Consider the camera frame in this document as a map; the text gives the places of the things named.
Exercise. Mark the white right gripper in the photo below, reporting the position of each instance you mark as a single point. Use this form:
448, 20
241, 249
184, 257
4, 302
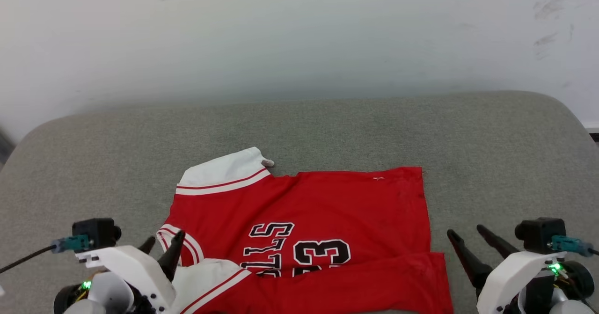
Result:
505, 281

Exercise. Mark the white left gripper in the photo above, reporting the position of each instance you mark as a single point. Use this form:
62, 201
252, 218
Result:
135, 265

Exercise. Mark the red Bulls 23 jersey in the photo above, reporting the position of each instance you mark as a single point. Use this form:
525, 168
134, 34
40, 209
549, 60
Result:
351, 201

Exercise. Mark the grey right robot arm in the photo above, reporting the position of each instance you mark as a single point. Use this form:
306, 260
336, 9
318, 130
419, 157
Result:
580, 281

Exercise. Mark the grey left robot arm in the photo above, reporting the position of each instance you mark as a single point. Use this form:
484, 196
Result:
110, 293

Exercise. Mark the grey fabric sofa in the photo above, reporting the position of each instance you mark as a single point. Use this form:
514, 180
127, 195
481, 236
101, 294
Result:
374, 127

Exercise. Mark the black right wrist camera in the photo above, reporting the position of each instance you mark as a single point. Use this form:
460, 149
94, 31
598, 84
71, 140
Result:
538, 232

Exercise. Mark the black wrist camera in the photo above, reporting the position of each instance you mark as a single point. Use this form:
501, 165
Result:
538, 232
96, 232

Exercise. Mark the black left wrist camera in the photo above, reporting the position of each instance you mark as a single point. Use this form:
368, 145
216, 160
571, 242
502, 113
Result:
96, 232

